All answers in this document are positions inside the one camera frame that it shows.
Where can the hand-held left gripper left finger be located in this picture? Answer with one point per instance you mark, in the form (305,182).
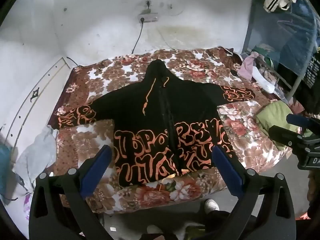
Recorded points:
(96,170)

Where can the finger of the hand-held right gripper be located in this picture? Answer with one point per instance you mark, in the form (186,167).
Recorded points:
(285,135)
(301,120)

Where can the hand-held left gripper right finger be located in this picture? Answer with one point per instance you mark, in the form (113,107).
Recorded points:
(226,170)

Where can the black orange printed hoodie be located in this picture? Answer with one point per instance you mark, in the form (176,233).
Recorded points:
(160,110)

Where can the green folded cloth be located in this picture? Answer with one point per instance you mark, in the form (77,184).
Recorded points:
(271,116)

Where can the brown floral blanket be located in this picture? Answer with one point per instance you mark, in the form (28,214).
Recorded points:
(250,132)

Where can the black printed garment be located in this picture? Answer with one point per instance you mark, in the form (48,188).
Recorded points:
(311,85)

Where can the person's white shoe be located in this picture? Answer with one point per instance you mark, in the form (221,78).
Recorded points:
(211,205)

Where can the white sock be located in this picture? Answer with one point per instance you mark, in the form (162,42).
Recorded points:
(265,81)

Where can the person's black trouser leg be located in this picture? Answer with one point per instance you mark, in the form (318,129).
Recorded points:
(215,223)

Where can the white cloth on floor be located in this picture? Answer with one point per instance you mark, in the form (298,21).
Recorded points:
(37,152)

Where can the pink cloth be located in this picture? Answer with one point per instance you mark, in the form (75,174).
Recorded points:
(247,66)

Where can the purple floral cloth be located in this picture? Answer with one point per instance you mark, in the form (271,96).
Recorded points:
(27,210)

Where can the blue denim jeans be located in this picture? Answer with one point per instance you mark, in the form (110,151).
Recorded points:
(292,35)

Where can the teal cloth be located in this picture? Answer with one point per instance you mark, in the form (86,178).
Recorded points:
(5,165)

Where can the white board with black ornament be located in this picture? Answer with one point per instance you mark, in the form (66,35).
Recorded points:
(27,92)

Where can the grey metal rack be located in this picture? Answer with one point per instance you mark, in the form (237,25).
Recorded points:
(250,22)

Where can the white wall power strip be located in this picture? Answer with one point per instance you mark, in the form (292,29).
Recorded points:
(148,18)

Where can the black wall plug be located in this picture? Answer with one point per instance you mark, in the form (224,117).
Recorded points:
(148,3)

